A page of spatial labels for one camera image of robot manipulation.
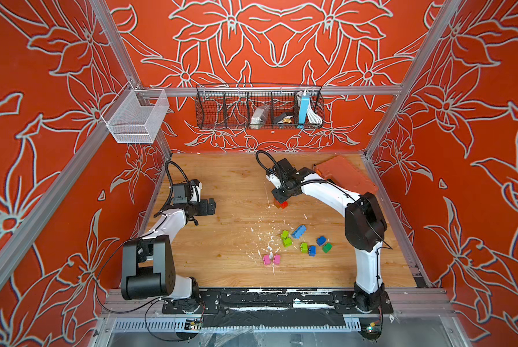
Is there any small red lego brick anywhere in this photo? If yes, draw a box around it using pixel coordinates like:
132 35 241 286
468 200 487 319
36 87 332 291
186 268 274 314
273 200 288 209

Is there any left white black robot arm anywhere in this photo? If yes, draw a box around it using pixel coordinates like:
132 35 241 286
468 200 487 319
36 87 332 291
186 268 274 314
120 160 217 305

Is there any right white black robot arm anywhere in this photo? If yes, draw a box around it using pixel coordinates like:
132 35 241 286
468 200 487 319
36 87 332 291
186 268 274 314
255 150 388 312

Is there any long blue lego brick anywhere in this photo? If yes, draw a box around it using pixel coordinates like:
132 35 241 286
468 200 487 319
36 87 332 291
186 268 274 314
291 225 307 239

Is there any dark green lego brick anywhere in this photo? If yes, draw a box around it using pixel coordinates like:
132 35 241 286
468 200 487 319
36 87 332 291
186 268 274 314
322 243 333 253

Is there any orange plastic tool case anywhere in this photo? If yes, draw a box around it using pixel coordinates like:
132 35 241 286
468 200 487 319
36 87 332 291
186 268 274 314
312 156 378 195

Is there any black item in basket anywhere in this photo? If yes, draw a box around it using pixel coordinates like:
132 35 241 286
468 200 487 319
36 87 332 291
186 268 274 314
273 112 295 127

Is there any grey plastic bag in basket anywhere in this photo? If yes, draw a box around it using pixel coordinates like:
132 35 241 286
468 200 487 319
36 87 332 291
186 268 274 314
250 105 271 130

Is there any light blue box in basket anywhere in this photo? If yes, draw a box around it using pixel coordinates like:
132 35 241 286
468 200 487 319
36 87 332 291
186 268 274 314
297 94 310 129

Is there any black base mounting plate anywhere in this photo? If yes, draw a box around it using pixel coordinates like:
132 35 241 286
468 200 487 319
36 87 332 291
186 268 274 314
161 288 394 330

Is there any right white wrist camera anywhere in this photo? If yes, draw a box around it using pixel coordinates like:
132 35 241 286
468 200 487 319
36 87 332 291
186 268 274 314
266 171 282 189

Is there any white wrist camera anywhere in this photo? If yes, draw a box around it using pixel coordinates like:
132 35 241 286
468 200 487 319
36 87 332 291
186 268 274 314
190 179 203 204
266 171 282 189

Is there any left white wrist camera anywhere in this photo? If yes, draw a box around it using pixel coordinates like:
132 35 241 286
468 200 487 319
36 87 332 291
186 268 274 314
190 179 203 204

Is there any white cable bundle in basket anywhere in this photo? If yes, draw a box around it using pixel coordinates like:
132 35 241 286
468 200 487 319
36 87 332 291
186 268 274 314
306 100 324 129

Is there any black wire wall basket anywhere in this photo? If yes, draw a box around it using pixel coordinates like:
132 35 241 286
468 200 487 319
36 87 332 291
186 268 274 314
195 83 325 130

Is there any clear acrylic wall box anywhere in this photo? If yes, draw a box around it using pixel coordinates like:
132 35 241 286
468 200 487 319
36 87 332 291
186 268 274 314
103 90 170 145

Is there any white slotted cable duct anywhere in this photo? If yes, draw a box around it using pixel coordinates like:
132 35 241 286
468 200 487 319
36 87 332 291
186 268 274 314
112 318 201 333

